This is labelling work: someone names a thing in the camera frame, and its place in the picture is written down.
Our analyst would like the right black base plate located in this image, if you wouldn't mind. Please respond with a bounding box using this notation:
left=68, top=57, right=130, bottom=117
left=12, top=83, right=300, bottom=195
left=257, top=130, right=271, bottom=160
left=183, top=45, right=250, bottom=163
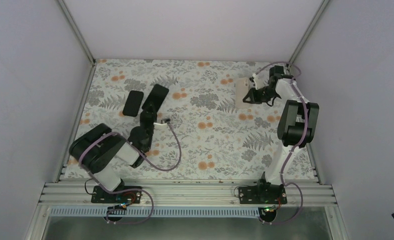
left=238, top=185, right=288, bottom=205

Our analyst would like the black phone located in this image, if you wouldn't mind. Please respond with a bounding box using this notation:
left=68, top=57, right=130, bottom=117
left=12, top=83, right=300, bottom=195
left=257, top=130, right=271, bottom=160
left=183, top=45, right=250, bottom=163
left=122, top=90, right=144, bottom=117
left=141, top=84, right=169, bottom=112

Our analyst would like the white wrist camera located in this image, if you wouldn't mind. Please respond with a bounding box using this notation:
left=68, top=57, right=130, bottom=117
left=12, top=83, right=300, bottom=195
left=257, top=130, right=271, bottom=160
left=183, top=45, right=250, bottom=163
left=249, top=73, right=269, bottom=90
left=153, top=118, right=171, bottom=127

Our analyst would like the beige phone case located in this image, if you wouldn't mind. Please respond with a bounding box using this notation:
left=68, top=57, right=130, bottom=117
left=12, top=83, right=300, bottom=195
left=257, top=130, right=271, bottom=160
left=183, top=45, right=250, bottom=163
left=234, top=77, right=251, bottom=109

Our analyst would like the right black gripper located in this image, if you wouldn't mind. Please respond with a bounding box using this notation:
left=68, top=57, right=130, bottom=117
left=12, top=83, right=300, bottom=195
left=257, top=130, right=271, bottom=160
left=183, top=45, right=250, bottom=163
left=244, top=86, right=280, bottom=105

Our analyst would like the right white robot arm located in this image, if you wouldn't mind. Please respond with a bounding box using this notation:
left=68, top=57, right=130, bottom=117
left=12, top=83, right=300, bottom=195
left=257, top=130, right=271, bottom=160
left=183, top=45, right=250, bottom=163
left=241, top=64, right=320, bottom=204

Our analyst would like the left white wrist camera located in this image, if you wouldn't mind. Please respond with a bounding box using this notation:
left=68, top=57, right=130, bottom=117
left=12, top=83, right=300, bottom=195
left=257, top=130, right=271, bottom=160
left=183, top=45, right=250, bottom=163
left=153, top=118, right=171, bottom=127

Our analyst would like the aluminium rail frame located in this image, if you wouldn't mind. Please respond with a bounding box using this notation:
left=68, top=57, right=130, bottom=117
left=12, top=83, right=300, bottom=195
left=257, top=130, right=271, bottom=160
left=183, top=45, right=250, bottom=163
left=38, top=181, right=338, bottom=207

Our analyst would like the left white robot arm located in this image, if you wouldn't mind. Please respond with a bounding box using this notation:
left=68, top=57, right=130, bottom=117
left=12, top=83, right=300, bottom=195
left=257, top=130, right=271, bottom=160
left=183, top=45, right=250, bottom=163
left=69, top=103, right=157, bottom=203

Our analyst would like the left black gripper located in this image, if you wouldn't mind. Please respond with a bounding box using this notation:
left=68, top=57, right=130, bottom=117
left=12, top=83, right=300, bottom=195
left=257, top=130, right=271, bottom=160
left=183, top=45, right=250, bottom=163
left=140, top=102, right=158, bottom=151

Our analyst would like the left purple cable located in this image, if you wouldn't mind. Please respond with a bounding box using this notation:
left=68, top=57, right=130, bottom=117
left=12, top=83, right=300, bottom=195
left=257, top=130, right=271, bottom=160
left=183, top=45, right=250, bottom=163
left=78, top=122, right=183, bottom=225

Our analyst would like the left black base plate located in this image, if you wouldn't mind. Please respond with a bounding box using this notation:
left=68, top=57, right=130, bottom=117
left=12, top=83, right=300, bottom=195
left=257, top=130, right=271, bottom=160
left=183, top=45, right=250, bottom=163
left=90, top=186, right=142, bottom=205

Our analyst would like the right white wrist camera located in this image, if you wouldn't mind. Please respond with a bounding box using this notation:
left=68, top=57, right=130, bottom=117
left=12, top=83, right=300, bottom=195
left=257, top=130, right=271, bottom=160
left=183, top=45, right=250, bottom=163
left=249, top=73, right=269, bottom=90

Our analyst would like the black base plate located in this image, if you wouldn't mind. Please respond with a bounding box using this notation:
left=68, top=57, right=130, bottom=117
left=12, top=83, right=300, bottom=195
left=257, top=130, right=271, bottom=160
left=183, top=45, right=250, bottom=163
left=238, top=185, right=288, bottom=205
left=90, top=186, right=142, bottom=205

